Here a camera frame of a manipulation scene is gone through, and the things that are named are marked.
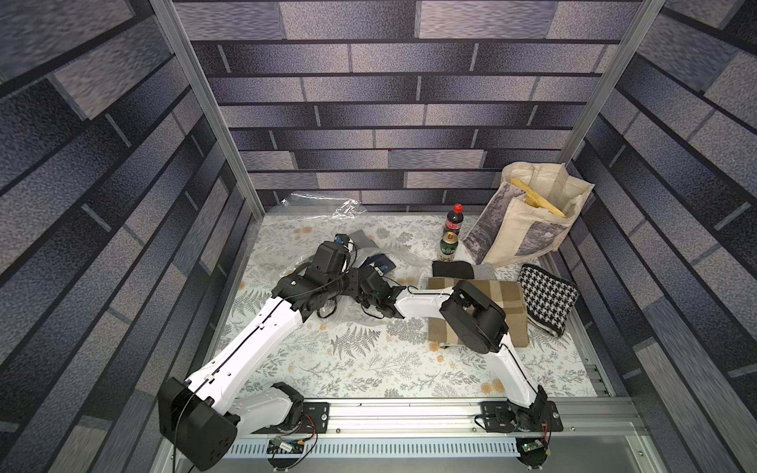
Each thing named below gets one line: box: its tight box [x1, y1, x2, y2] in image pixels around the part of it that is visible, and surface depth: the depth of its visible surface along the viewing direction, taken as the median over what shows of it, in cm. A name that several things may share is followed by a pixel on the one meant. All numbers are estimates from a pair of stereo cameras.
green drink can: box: [439, 231, 459, 263], surface depth 102 cm
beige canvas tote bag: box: [462, 161, 596, 270], surface depth 97 cm
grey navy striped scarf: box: [347, 229, 397, 273], surface depth 112 cm
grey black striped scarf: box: [431, 260, 497, 280], surface depth 103 cm
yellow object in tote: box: [510, 177, 567, 218], surface depth 91 cm
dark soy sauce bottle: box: [443, 202, 465, 235], surface depth 108 cm
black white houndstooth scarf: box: [517, 263, 580, 338], surface depth 92 cm
